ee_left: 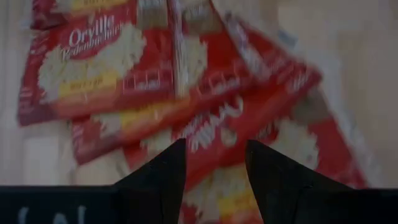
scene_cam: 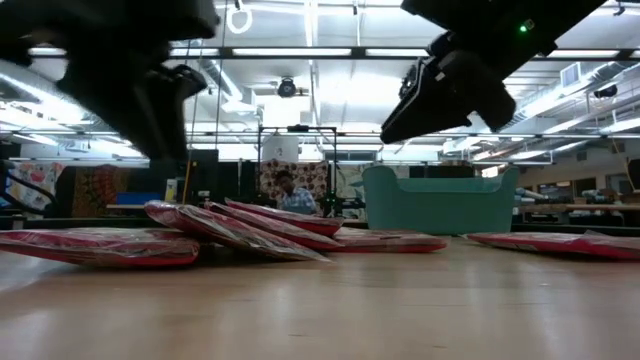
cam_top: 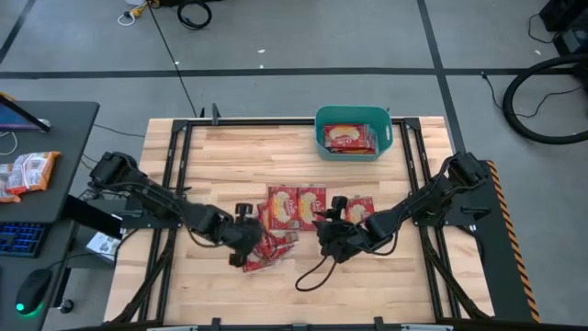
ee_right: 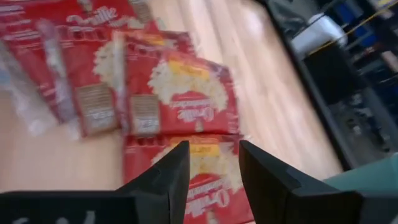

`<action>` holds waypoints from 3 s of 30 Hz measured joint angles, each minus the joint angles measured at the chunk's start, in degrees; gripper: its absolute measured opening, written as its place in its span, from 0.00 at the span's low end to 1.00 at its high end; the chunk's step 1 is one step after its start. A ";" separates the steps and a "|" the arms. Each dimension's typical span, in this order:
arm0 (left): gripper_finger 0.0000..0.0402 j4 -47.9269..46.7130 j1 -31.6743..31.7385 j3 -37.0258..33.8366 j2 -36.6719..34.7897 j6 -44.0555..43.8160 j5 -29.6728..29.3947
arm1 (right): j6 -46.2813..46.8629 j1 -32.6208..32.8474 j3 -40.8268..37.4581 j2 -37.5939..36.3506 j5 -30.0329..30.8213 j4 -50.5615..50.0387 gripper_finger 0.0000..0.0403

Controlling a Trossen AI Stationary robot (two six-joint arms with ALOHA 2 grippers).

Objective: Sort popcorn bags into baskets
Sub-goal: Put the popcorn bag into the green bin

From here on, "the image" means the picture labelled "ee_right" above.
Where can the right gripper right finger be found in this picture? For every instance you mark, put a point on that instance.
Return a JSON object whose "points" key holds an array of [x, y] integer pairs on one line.
{"points": [[280, 199]]}

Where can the black aluminium table frame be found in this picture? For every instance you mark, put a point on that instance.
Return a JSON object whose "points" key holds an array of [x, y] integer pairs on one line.
{"points": [[325, 119]]}

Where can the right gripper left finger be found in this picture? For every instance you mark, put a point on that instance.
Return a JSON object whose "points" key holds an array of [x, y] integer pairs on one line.
{"points": [[161, 199]]}

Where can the blue storage boxes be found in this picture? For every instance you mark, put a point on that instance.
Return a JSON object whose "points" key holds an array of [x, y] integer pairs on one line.
{"points": [[345, 12]]}

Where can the black monitor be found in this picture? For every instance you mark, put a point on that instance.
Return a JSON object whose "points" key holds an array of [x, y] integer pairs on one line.
{"points": [[335, 74]]}

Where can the white roll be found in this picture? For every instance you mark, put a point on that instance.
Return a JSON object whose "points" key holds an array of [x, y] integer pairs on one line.
{"points": [[317, 34]]}

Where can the red popcorn bag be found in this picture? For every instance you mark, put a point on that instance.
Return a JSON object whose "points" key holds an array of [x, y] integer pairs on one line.
{"points": [[96, 109], [214, 183], [186, 84], [21, 31]]}

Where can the teal plastic basket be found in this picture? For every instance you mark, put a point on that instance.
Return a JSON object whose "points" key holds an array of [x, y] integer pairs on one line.
{"points": [[373, 177]]}

